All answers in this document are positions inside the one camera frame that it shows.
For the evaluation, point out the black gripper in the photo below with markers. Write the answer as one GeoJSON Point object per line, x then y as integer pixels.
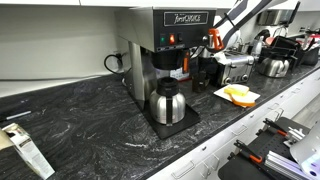
{"type": "Point", "coordinates": [208, 66]}

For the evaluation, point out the brown translucent glass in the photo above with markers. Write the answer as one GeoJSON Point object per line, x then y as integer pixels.
{"type": "Point", "coordinates": [200, 84]}

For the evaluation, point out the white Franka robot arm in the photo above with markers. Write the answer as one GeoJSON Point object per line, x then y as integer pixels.
{"type": "Point", "coordinates": [240, 13]}

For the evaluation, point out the stainless steel black toaster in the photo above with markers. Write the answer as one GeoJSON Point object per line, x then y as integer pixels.
{"type": "Point", "coordinates": [236, 68]}

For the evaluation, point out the white square plate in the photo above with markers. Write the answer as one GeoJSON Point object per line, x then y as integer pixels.
{"type": "Point", "coordinates": [221, 94]}

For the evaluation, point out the golden toasted bread slice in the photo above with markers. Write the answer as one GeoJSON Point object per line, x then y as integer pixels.
{"type": "Point", "coordinates": [236, 89]}

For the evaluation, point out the white bread slice brown crust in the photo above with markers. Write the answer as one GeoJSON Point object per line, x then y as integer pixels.
{"type": "Point", "coordinates": [243, 100]}

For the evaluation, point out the steel coffee carafe black lid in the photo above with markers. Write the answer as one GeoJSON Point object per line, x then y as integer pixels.
{"type": "Point", "coordinates": [166, 105]}

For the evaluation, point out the steel kettle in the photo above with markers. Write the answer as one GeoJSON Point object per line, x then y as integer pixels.
{"type": "Point", "coordinates": [273, 66]}

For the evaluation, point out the white base cabinet drawers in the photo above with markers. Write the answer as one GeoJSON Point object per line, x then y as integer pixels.
{"type": "Point", "coordinates": [240, 133]}

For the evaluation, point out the black dish rack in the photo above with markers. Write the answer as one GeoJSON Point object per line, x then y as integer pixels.
{"type": "Point", "coordinates": [280, 46]}

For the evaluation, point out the steel commercial coffee machine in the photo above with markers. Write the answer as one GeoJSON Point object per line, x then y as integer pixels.
{"type": "Point", "coordinates": [140, 30]}

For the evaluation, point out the black clamp orange trigger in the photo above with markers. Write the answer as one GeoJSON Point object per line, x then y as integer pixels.
{"type": "Point", "coordinates": [248, 152]}
{"type": "Point", "coordinates": [275, 126]}

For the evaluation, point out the aluminium profile bars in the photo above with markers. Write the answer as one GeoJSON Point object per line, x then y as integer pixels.
{"type": "Point", "coordinates": [283, 165]}

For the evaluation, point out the white pen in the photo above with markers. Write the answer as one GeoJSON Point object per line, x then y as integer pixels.
{"type": "Point", "coordinates": [18, 115]}

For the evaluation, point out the steel wall dispenser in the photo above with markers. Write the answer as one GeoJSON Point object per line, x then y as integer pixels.
{"type": "Point", "coordinates": [275, 17]}

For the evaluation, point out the white wall cabinet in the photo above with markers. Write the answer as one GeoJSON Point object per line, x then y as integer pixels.
{"type": "Point", "coordinates": [100, 2]}

